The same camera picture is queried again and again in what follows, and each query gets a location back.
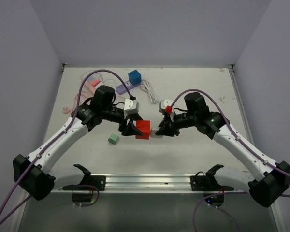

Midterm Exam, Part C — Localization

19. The red cube socket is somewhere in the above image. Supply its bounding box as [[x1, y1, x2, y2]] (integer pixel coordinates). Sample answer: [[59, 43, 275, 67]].
[[135, 120, 151, 140]]

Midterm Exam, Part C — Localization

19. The purple power strip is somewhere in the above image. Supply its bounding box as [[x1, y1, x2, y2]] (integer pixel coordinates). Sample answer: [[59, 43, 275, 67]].
[[116, 81, 135, 95]]

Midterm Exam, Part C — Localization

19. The green plug adapter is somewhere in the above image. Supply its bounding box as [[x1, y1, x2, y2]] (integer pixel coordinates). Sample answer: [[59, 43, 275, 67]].
[[108, 133, 119, 145]]

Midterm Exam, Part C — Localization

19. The aluminium front rail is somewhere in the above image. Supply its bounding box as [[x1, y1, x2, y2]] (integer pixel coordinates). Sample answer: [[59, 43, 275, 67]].
[[21, 173, 274, 194]]

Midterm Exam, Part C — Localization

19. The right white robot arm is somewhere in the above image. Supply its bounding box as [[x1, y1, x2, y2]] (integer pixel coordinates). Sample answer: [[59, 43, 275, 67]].
[[155, 92, 290, 207]]

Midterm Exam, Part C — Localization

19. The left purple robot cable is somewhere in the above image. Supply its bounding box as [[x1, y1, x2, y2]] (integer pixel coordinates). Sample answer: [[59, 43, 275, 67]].
[[0, 69, 137, 227]]

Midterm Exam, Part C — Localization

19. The pink power strip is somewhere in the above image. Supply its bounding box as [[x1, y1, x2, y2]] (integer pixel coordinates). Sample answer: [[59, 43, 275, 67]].
[[84, 80, 101, 94]]

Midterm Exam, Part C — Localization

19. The blue cube plug adapter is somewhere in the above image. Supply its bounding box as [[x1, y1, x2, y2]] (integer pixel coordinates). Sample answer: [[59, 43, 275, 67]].
[[128, 70, 142, 86]]

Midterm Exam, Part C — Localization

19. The white cable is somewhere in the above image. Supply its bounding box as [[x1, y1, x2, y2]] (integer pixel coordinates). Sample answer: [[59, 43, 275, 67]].
[[140, 80, 159, 105]]

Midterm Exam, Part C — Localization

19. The pink coiled power cord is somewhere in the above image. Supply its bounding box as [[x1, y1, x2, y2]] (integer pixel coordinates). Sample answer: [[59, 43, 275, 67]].
[[62, 90, 87, 114]]

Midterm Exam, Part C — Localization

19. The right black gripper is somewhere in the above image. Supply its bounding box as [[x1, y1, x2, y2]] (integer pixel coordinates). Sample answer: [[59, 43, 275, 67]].
[[157, 109, 198, 136]]

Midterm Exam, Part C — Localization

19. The coral plug on pink strip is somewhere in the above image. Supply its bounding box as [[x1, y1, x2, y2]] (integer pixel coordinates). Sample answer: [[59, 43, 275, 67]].
[[90, 79, 101, 87]]

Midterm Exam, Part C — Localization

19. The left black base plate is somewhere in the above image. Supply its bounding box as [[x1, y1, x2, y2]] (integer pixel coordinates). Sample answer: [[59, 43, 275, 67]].
[[89, 175, 106, 191]]

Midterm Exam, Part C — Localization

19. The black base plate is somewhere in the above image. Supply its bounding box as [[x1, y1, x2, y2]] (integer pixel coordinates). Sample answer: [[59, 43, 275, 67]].
[[190, 175, 234, 191], [89, 175, 106, 191]]

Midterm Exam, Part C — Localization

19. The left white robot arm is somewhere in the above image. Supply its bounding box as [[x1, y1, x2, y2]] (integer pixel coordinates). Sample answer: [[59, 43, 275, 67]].
[[13, 85, 142, 201]]

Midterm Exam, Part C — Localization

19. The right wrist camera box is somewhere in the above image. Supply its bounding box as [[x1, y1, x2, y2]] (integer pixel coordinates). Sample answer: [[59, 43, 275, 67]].
[[159, 99, 173, 113]]

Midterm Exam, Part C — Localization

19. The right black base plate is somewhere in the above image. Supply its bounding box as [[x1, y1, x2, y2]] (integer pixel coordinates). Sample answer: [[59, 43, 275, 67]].
[[190, 175, 234, 191]]

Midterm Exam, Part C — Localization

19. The white plug adapter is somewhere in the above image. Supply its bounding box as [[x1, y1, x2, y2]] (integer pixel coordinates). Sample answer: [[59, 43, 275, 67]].
[[150, 127, 163, 139]]

